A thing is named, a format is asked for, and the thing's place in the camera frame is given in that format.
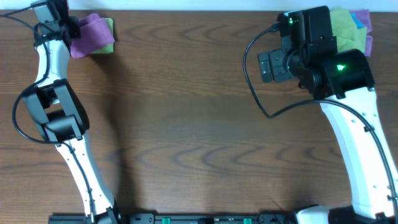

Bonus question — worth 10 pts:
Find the blue microfiber cloth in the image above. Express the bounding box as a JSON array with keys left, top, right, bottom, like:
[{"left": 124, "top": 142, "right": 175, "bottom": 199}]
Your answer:
[{"left": 350, "top": 12, "right": 364, "bottom": 29}]

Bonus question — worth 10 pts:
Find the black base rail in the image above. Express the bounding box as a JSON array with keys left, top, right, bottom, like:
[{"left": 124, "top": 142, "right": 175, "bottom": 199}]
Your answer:
[{"left": 47, "top": 212, "right": 364, "bottom": 224}]

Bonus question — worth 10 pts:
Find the black left camera cable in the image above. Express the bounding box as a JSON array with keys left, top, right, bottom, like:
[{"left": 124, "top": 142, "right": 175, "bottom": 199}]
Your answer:
[{"left": 0, "top": 6, "right": 96, "bottom": 223}]

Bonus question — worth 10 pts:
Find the green crumpled microfiber cloth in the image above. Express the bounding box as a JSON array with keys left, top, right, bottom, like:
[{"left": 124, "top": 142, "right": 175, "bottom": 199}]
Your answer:
[{"left": 330, "top": 9, "right": 366, "bottom": 53}]

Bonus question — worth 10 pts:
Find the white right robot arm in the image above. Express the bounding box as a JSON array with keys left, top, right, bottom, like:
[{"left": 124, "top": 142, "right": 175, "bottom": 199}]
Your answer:
[{"left": 258, "top": 6, "right": 397, "bottom": 223}]

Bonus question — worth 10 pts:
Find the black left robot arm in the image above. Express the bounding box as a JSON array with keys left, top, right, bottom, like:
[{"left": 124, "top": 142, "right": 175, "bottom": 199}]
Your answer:
[{"left": 22, "top": 1, "right": 124, "bottom": 223}]

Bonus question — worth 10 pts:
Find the black right camera cable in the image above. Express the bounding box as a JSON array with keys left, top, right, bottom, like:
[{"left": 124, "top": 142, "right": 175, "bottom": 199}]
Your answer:
[{"left": 243, "top": 23, "right": 398, "bottom": 206}]

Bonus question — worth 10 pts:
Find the folded green microfiber cloth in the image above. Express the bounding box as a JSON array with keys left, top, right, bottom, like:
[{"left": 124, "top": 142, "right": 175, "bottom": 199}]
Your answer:
[{"left": 90, "top": 17, "right": 115, "bottom": 54}]

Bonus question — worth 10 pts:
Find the purple microfiber cloth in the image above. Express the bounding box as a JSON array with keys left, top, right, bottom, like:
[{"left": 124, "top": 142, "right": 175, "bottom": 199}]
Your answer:
[
  {"left": 70, "top": 13, "right": 101, "bottom": 58},
  {"left": 349, "top": 9, "right": 373, "bottom": 57}
]

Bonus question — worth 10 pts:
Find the black camera cable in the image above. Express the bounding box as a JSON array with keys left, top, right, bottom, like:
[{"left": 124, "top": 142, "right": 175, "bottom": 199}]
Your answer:
[
  {"left": 0, "top": 6, "right": 96, "bottom": 223},
  {"left": 243, "top": 23, "right": 398, "bottom": 206}
]

